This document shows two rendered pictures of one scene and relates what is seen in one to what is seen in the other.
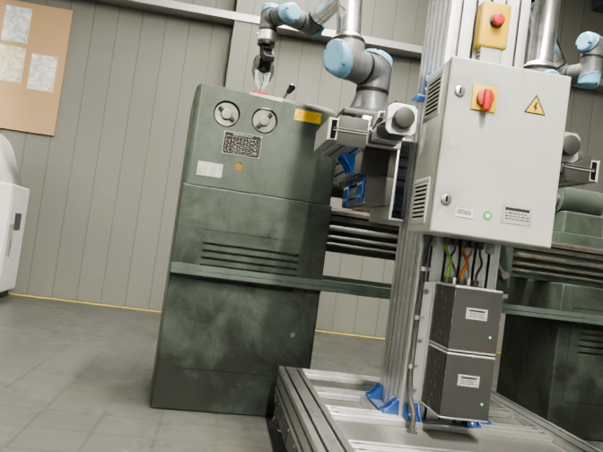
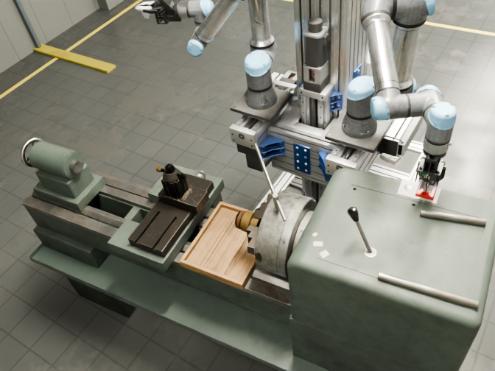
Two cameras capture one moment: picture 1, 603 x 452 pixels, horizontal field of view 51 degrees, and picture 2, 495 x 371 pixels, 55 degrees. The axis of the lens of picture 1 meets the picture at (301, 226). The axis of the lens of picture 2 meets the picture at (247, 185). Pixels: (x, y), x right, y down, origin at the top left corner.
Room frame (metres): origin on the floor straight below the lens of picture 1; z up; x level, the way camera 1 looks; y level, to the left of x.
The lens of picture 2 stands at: (3.67, 0.58, 2.54)
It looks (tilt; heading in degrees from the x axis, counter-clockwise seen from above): 46 degrees down; 226
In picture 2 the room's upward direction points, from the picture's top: 10 degrees counter-clockwise
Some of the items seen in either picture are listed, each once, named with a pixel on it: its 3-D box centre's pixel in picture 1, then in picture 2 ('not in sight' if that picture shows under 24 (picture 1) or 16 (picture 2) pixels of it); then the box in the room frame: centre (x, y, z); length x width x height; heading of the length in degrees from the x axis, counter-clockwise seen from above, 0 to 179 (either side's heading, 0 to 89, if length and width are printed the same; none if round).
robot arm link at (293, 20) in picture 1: (288, 15); (425, 104); (2.44, 0.16, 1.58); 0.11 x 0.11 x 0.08; 40
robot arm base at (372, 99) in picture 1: (370, 104); (359, 118); (2.21, -0.18, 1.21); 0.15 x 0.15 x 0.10
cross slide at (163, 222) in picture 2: not in sight; (172, 211); (2.91, -0.71, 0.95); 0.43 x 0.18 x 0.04; 12
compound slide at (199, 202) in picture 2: not in sight; (183, 196); (2.84, -0.69, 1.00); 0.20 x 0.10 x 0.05; 102
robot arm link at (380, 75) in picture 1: (373, 71); (362, 95); (2.20, -0.18, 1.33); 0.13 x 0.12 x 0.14; 130
